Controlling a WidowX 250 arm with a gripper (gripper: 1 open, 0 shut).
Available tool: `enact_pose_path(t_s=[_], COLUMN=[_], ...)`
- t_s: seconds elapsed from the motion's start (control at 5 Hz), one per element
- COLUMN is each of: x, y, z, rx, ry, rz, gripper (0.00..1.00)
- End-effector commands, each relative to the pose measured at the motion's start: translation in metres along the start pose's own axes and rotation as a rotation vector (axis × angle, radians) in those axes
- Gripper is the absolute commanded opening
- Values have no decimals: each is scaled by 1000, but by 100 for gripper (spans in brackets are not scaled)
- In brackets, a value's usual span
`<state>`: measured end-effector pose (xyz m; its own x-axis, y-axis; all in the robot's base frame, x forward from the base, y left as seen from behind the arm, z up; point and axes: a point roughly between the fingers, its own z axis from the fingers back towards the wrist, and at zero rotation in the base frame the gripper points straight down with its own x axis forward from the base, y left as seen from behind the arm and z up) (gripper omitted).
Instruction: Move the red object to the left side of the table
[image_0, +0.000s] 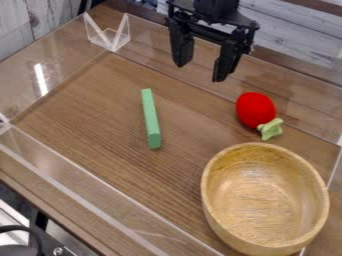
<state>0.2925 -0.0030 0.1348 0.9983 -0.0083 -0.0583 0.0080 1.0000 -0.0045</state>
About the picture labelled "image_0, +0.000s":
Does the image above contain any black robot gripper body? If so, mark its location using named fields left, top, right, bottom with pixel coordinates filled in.
left=167, top=0, right=260, bottom=54

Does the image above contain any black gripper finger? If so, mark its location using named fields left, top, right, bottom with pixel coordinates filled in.
left=212, top=40, right=243, bottom=82
left=168, top=20, right=193, bottom=68

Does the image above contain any red plush strawberry toy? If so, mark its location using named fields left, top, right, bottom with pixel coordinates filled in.
left=235, top=92, right=283, bottom=141

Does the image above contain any green rectangular block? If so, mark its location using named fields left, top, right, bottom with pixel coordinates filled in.
left=141, top=88, right=161, bottom=149

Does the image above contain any wooden bowl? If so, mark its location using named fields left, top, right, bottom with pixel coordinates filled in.
left=200, top=143, right=330, bottom=256

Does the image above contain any clear acrylic corner bracket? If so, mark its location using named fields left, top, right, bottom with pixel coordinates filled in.
left=82, top=13, right=131, bottom=52

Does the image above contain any clear acrylic tray wall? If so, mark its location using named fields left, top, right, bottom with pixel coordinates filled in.
left=0, top=113, right=217, bottom=256

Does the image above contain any black cable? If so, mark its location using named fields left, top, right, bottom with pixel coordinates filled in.
left=0, top=224, right=45, bottom=256

